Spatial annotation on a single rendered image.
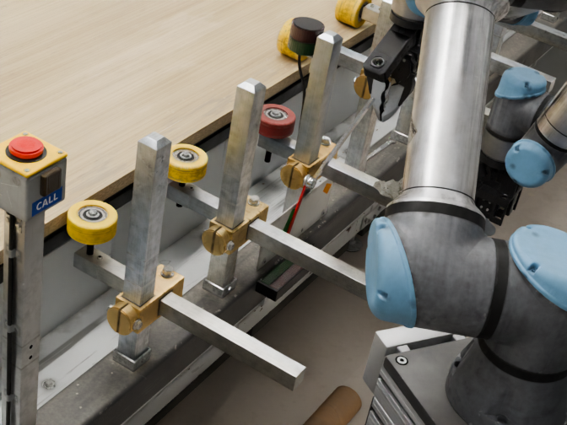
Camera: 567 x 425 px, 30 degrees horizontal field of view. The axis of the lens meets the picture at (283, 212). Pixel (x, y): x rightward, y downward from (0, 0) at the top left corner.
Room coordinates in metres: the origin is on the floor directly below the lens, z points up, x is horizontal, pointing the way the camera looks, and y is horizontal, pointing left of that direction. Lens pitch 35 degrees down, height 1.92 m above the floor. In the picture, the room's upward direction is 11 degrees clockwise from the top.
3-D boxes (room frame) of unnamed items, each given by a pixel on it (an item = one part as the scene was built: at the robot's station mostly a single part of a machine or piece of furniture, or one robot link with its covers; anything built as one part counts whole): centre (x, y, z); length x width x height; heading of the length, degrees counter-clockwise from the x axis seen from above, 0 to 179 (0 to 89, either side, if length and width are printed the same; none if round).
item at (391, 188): (1.68, -0.20, 0.87); 0.09 x 0.07 x 0.02; 64
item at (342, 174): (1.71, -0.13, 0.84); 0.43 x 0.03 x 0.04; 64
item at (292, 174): (1.74, -0.03, 0.85); 0.14 x 0.06 x 0.05; 154
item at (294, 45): (1.74, 0.02, 1.10); 0.06 x 0.06 x 0.02
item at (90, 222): (1.36, 0.30, 0.85); 0.08 x 0.08 x 0.11
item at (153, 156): (1.27, 0.20, 0.89); 0.04 x 0.04 x 0.48; 64
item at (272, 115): (1.80, 0.05, 0.85); 0.08 x 0.08 x 0.11
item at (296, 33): (1.74, 0.02, 1.12); 0.06 x 0.06 x 0.02
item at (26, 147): (1.04, 0.31, 1.22); 0.04 x 0.04 x 0.02
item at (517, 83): (1.60, -0.35, 1.13); 0.09 x 0.08 x 0.11; 61
